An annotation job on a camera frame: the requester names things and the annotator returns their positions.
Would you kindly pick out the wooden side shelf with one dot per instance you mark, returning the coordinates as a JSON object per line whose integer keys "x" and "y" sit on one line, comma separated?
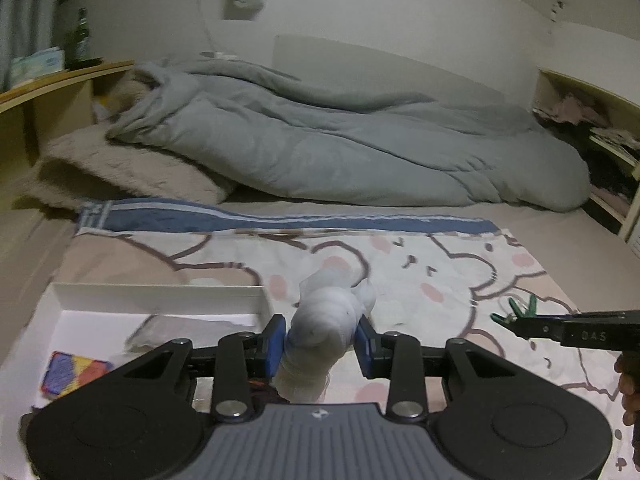
{"x": 595, "y": 125}

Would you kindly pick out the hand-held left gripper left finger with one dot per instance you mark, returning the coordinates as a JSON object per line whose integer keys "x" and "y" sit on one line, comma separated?
{"x": 275, "y": 346}

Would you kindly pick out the white cardboard box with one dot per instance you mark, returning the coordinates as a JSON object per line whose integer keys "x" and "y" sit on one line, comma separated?
{"x": 160, "y": 305}

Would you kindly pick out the beige bed sheet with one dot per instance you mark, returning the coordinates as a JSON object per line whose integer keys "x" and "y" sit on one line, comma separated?
{"x": 540, "y": 225}

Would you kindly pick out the tissue pack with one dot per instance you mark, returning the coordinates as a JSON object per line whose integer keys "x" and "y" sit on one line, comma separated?
{"x": 37, "y": 62}

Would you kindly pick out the wooden headboard shelf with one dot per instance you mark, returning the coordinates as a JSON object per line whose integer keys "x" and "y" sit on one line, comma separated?
{"x": 45, "y": 110}

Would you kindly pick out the row of books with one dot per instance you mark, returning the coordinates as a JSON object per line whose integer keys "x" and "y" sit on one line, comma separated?
{"x": 22, "y": 25}

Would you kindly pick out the dark green glass bottle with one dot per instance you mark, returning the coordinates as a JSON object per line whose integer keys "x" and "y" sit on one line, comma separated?
{"x": 80, "y": 40}

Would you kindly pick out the grey duvet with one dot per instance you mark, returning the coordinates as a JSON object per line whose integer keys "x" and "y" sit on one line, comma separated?
{"x": 340, "y": 145}

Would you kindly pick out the printed bear blanket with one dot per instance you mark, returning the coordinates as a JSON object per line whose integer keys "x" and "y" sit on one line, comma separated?
{"x": 425, "y": 270}

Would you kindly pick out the beige fluffy pillow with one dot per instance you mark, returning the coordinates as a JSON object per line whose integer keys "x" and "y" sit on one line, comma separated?
{"x": 130, "y": 170}

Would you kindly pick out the white sock bundle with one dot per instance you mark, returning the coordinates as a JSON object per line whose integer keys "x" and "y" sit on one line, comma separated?
{"x": 325, "y": 325}

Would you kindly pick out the person's right hand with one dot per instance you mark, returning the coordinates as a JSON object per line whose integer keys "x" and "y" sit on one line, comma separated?
{"x": 627, "y": 385}

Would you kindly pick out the colourful small card box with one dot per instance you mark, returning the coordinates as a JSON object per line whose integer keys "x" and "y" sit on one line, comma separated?
{"x": 72, "y": 372}

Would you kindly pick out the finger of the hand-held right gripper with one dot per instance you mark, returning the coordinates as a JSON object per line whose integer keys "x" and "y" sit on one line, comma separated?
{"x": 535, "y": 327}

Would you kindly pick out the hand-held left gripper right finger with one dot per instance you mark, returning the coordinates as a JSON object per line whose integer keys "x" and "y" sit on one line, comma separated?
{"x": 366, "y": 347}

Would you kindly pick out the green plastic toy figure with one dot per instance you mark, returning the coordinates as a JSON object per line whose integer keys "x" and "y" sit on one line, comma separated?
{"x": 520, "y": 310}

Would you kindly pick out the grey plastic pouch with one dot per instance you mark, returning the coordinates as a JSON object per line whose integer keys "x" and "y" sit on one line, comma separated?
{"x": 155, "y": 332}

